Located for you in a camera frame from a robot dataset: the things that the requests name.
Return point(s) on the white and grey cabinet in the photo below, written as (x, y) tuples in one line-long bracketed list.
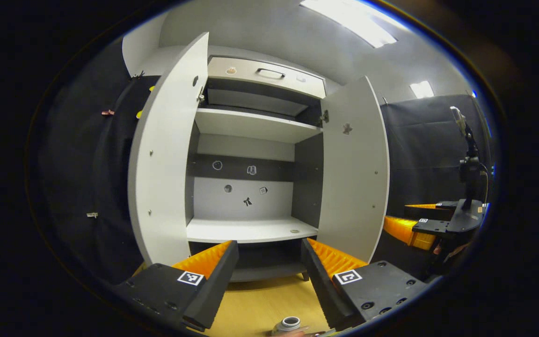
[(307, 187)]

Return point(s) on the long ceiling light panel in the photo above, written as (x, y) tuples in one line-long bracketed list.
[(349, 21)]

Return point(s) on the white bottle with green label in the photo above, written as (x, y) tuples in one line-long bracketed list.
[(289, 323)]

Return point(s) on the white cabinet door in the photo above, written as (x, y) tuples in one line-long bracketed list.
[(353, 187), (166, 164)]

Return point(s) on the beige cabinet drawer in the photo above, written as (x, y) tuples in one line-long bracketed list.
[(297, 86)]

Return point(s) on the white cabinet shelf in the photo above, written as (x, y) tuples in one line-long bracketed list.
[(251, 125)]

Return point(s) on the black backdrop cloth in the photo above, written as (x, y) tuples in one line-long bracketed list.
[(77, 178), (424, 154)]

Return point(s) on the small ceiling light panel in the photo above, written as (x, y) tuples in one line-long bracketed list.
[(421, 89)]

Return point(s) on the metal cloth clip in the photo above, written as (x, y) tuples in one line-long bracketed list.
[(92, 215)]

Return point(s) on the pink coaster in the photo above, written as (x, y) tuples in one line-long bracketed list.
[(297, 333)]

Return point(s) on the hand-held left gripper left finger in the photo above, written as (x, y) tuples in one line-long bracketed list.
[(218, 281)]

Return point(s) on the metal door hinge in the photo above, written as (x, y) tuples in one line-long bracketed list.
[(200, 97), (324, 116)]

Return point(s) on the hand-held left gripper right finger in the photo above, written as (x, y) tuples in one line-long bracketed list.
[(321, 285)]

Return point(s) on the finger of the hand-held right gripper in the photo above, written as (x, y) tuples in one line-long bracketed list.
[(433, 227), (447, 205)]

